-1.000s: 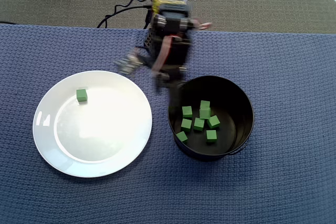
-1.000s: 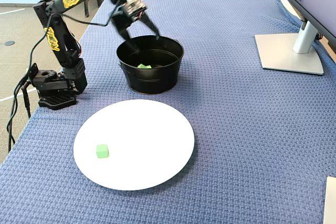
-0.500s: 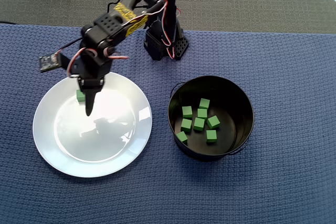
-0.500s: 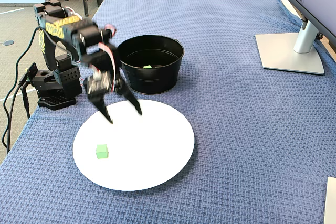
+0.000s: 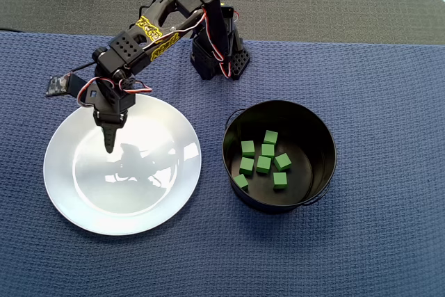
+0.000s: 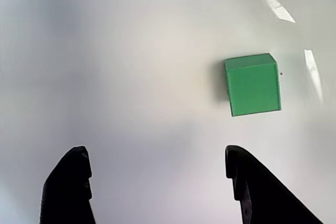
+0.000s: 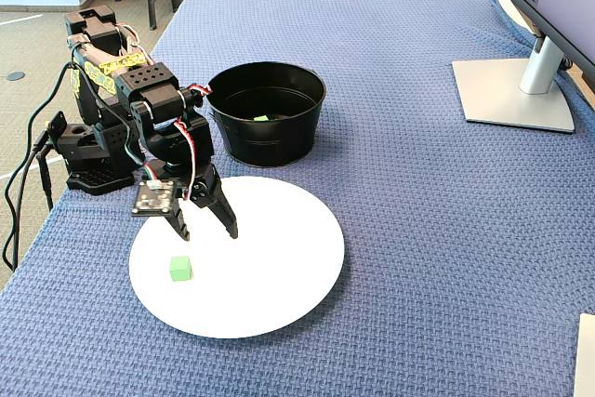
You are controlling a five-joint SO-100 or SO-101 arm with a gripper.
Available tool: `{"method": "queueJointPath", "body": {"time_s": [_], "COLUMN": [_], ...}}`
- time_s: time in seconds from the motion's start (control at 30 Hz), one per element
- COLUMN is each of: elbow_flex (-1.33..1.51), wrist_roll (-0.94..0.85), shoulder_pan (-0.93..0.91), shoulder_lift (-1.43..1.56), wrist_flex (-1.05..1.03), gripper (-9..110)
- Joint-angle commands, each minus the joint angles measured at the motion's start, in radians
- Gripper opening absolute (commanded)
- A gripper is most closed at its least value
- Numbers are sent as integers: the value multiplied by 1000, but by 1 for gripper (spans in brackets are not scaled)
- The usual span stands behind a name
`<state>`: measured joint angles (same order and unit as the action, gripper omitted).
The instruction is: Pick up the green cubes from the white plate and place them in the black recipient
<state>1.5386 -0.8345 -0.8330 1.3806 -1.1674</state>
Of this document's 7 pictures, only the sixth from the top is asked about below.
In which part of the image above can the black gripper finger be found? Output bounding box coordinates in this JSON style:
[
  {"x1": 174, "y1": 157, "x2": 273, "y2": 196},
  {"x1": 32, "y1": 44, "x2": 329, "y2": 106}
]
[
  {"x1": 225, "y1": 144, "x2": 325, "y2": 224},
  {"x1": 40, "y1": 145, "x2": 97, "y2": 224}
]

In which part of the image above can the white round plate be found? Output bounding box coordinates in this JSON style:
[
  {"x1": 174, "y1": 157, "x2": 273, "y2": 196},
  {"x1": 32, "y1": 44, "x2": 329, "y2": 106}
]
[{"x1": 0, "y1": 0, "x2": 336, "y2": 224}]

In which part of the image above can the green cube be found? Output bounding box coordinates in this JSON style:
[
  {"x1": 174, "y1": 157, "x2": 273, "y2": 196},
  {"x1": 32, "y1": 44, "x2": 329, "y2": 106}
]
[{"x1": 224, "y1": 52, "x2": 282, "y2": 118}]

